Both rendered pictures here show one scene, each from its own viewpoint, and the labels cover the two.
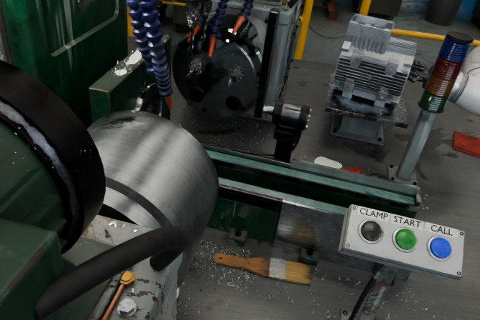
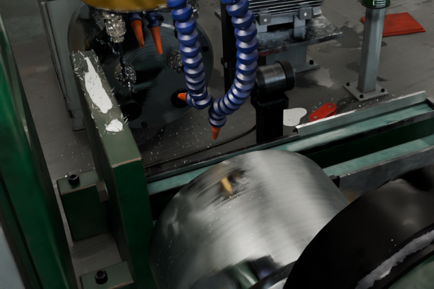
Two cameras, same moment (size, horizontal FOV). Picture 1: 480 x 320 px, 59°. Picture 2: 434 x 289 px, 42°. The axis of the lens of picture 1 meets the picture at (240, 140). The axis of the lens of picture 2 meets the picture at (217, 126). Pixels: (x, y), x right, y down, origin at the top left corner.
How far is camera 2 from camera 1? 43 cm
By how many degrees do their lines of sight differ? 23
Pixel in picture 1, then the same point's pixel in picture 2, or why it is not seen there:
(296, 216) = (356, 184)
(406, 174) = (371, 85)
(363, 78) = (278, 2)
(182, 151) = (318, 177)
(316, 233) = not seen: hidden behind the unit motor
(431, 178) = (389, 77)
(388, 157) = (334, 77)
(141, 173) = not seen: hidden behind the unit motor
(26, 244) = not seen: outside the picture
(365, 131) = (293, 60)
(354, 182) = (367, 118)
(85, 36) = (19, 102)
